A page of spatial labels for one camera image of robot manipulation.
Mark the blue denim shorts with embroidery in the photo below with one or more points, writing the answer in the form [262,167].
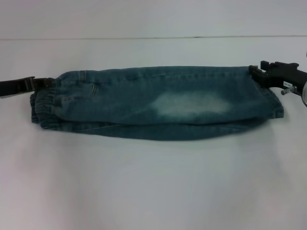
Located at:
[156,107]

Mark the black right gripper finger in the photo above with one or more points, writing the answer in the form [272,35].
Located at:
[267,65]
[258,75]

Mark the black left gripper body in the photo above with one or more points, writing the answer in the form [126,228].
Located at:
[10,88]

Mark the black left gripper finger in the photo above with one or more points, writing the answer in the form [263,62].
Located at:
[36,84]

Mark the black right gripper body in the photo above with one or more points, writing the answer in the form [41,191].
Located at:
[287,76]

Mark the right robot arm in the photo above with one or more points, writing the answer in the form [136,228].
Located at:
[305,95]

